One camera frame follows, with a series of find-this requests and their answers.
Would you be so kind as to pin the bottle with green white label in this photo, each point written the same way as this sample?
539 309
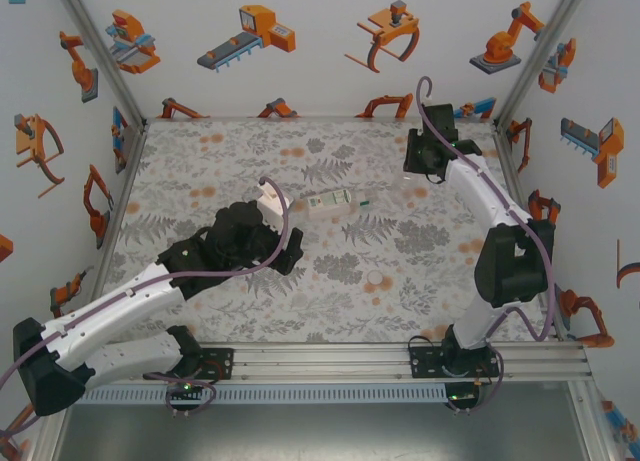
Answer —
330 204

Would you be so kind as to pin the wide white bottle cap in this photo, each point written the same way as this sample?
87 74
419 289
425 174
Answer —
374 278

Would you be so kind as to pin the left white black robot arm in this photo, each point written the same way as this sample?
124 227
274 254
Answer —
100 306

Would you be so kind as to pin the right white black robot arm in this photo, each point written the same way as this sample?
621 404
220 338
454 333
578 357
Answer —
510 266

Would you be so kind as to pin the floral patterned tablecloth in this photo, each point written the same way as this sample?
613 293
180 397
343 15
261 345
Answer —
320 321

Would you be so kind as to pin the small green-lit circuit board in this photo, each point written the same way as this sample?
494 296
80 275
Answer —
460 396
186 387

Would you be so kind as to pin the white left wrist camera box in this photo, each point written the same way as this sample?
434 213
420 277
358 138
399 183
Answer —
270 206

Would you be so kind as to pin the aluminium side rail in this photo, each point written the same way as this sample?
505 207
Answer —
127 181
507 171

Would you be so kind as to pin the aluminium rail frame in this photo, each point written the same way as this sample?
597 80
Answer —
320 361

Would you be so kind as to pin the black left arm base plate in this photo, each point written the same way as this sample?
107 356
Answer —
225 363

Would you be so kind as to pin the aluminium corner post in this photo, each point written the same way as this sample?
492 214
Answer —
100 56
540 51

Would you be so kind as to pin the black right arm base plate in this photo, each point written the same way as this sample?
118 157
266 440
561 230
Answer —
420 361

